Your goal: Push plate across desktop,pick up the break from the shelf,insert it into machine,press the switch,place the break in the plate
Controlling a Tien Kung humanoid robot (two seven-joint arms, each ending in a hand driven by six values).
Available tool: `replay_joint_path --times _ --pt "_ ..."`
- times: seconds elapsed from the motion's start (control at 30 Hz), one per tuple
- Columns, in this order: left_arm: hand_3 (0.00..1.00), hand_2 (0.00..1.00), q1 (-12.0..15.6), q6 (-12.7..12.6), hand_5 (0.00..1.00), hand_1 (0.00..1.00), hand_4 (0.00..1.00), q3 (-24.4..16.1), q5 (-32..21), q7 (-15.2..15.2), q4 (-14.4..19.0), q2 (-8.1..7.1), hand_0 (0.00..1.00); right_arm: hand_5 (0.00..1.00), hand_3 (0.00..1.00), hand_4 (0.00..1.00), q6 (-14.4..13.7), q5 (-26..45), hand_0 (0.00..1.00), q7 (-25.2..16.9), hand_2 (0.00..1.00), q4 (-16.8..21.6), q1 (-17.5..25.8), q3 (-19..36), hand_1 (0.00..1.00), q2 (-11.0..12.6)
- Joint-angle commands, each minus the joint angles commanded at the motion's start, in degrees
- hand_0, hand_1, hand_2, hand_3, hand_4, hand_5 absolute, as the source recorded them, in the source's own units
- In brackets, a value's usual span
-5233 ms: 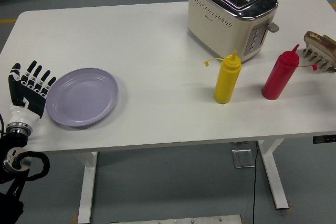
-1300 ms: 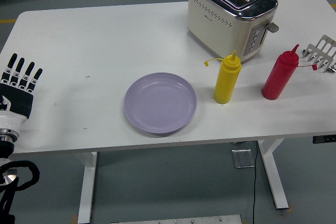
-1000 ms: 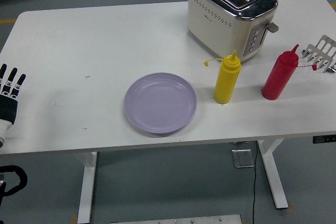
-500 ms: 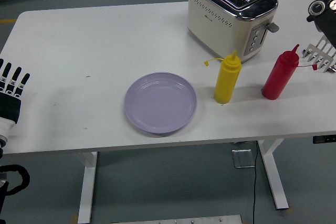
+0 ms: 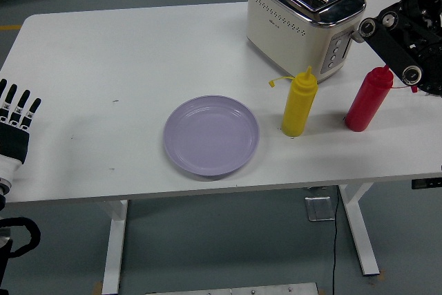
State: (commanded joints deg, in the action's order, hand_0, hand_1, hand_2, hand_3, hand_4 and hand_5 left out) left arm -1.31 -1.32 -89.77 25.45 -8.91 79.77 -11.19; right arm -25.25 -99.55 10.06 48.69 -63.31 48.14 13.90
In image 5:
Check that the silver floor socket plate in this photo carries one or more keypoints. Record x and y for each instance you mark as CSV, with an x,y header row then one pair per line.
x,y
319,208

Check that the red squeeze bottle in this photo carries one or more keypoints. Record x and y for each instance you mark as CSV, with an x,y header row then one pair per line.
x,y
366,101

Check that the purple round plate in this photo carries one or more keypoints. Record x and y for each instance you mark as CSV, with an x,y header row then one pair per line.
x,y
211,136

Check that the cream and chrome toaster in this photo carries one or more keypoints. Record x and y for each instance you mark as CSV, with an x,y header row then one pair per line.
x,y
283,29

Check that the white table leg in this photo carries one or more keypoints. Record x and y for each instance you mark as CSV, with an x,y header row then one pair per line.
x,y
360,229
115,239

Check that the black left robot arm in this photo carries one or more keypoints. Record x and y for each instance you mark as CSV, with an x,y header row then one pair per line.
x,y
34,236

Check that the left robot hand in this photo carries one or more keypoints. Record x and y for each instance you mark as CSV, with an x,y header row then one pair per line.
x,y
12,143

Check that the black table control panel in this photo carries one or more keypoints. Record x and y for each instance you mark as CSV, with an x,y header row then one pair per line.
x,y
426,183

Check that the yellow squeeze bottle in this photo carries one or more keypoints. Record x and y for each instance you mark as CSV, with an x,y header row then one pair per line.
x,y
297,108

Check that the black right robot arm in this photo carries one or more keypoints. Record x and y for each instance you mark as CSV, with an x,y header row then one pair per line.
x,y
390,49

